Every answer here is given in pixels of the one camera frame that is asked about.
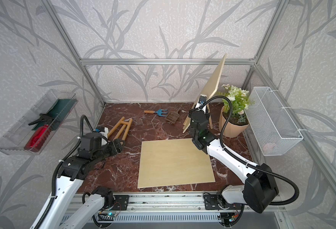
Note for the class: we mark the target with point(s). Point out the pink item in basket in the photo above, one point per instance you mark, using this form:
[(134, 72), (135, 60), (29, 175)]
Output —
[(268, 148)]

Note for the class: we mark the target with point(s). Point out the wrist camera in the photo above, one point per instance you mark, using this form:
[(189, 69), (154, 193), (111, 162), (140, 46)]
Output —
[(201, 101), (103, 130)]

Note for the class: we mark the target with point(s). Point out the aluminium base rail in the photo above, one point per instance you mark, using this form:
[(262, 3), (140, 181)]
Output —
[(165, 207)]

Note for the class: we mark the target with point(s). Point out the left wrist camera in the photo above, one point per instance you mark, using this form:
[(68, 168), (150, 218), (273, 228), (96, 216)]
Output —
[(103, 130)]

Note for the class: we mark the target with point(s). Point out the white wire mesh basket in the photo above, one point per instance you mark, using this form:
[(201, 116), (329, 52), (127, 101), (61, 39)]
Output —
[(271, 122)]

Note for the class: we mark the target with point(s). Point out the beige ribbed flower pot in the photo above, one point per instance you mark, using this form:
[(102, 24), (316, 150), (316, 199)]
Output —
[(231, 130)]

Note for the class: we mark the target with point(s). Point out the green flat sheet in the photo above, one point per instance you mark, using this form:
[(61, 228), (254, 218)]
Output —
[(55, 116)]

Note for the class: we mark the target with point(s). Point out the green white-flowered plant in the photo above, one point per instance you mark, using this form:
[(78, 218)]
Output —
[(240, 100)]

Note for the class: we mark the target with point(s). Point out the aluminium frame rails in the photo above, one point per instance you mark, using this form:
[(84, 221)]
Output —
[(320, 160)]

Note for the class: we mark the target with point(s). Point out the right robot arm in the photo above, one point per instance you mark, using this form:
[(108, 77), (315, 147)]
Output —
[(257, 190)]

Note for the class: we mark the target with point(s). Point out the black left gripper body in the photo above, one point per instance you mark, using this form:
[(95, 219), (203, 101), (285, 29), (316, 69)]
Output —
[(111, 148)]

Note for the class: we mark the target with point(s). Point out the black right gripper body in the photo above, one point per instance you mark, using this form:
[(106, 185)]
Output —
[(192, 114)]

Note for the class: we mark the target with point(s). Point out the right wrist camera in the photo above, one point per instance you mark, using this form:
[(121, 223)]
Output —
[(201, 101)]

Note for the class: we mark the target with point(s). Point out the clear plastic wall bin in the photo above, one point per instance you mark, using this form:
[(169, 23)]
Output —
[(33, 131)]

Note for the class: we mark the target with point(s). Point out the blue garden fork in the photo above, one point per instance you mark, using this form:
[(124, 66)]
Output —
[(160, 112)]

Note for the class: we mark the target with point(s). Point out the small wooden easel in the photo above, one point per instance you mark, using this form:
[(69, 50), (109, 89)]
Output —
[(121, 129)]

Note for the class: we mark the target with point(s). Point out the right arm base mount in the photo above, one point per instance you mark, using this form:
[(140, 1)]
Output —
[(217, 202)]

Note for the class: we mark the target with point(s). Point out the red spray bottle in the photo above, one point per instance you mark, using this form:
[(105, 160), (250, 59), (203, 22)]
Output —
[(38, 139)]

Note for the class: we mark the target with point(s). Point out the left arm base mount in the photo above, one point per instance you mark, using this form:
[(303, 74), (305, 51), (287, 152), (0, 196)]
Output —
[(121, 203)]

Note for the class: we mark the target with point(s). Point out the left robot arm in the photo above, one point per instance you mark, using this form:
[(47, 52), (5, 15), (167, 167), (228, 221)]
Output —
[(69, 175)]

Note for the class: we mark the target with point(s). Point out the brown slotted scoop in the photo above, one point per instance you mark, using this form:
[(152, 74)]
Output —
[(173, 116)]

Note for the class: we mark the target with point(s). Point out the light plywood board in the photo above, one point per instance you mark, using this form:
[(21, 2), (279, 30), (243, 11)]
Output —
[(173, 162)]

